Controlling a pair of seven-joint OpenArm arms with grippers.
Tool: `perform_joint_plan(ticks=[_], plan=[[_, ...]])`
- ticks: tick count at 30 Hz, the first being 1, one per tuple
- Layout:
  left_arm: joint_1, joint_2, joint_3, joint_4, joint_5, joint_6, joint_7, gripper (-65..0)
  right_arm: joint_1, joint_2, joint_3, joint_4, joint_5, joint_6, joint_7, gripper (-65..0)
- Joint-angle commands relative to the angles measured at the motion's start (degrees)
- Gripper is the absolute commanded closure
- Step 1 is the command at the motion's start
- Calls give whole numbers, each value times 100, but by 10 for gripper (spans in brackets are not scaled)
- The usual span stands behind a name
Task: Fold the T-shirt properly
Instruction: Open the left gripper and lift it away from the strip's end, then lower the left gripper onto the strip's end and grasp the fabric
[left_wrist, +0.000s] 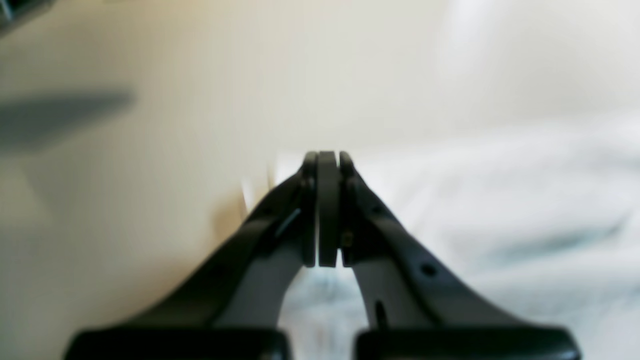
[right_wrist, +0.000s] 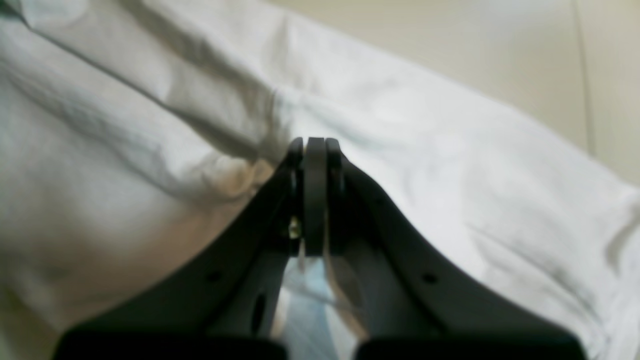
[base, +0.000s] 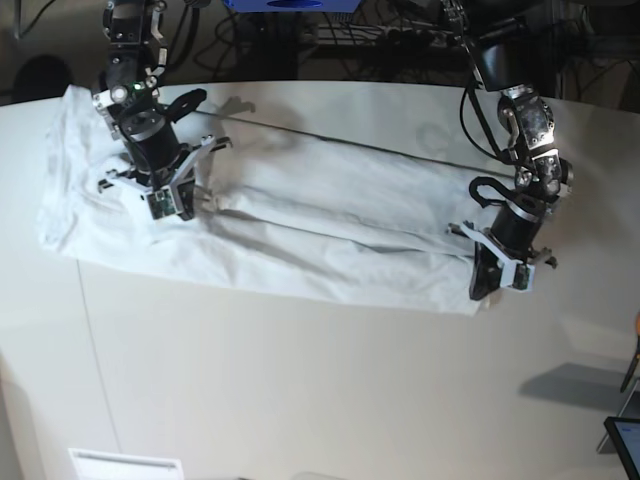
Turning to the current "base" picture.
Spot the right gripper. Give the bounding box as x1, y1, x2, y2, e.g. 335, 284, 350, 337
97, 112, 232, 221

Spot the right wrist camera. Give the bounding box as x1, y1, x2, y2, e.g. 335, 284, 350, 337
146, 188, 178, 220

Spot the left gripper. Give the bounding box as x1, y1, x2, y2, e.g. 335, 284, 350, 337
448, 197, 558, 300

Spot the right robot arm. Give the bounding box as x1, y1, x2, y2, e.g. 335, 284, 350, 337
91, 1, 231, 221

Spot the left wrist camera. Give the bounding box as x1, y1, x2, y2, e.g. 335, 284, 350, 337
510, 263, 535, 292

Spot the tablet on stand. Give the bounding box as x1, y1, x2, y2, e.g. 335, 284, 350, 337
596, 416, 640, 480

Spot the white T-shirt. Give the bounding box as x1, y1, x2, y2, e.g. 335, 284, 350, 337
36, 86, 492, 315

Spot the blue box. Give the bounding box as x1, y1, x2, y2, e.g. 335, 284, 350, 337
224, 0, 361, 13

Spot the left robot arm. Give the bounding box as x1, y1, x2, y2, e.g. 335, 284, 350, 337
443, 1, 573, 301

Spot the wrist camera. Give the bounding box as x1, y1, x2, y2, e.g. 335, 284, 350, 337
146, 188, 178, 220
510, 263, 535, 292

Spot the white paper sheet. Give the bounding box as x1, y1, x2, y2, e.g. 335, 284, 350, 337
68, 448, 185, 480

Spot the black tripod leg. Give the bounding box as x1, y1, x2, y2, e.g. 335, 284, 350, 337
619, 343, 640, 393

